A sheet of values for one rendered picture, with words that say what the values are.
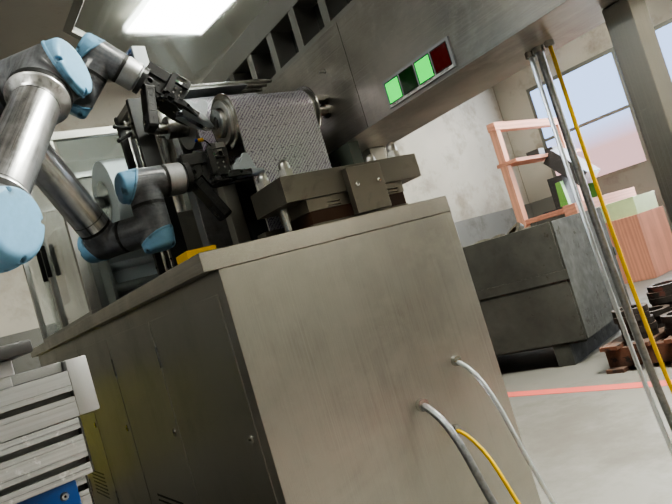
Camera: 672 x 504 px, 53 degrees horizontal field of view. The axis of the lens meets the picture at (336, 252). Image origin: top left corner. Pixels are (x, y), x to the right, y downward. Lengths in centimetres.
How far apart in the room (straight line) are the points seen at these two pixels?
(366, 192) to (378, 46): 39
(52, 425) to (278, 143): 93
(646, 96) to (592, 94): 741
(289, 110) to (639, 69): 85
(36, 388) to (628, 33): 124
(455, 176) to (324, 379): 709
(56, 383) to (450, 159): 752
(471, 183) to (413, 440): 719
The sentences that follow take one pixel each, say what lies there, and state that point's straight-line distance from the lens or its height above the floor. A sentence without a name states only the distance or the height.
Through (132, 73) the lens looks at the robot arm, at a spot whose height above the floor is 139.
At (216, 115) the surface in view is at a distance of 176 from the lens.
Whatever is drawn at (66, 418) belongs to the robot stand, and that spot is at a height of 69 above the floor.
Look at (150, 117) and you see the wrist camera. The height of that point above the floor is 128.
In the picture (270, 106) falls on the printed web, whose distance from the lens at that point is 178.
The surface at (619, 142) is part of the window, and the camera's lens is 874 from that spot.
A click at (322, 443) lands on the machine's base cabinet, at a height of 47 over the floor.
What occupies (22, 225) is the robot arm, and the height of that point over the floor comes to 98.
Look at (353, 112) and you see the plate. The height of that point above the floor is 120.
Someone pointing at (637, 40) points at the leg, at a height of 105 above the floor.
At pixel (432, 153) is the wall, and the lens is 819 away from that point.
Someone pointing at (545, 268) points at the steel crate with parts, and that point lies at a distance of 375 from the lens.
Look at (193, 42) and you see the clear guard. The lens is 252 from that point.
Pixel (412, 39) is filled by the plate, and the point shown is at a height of 126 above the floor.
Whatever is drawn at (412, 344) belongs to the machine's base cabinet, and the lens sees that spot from 152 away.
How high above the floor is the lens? 76
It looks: 3 degrees up
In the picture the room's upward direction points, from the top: 17 degrees counter-clockwise
